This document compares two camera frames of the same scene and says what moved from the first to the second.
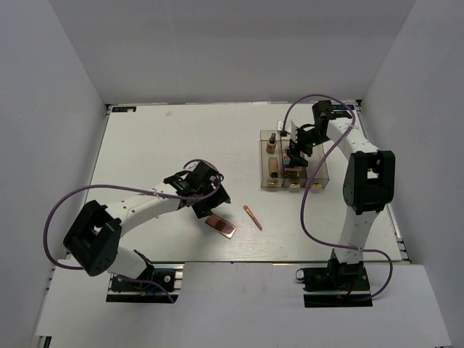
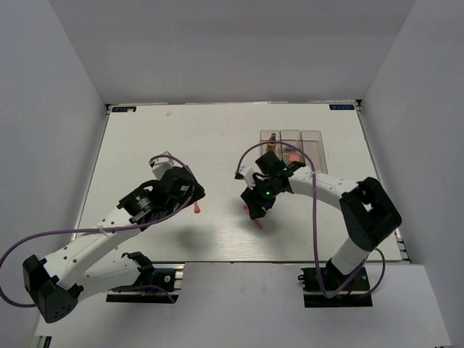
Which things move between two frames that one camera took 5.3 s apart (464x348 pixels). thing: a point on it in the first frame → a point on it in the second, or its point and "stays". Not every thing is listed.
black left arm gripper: (218, 196) → (198, 193)
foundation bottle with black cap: (272, 143) stays
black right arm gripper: (299, 144) → (254, 201)
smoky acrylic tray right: (321, 177) stays
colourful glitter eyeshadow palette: (287, 161) stays
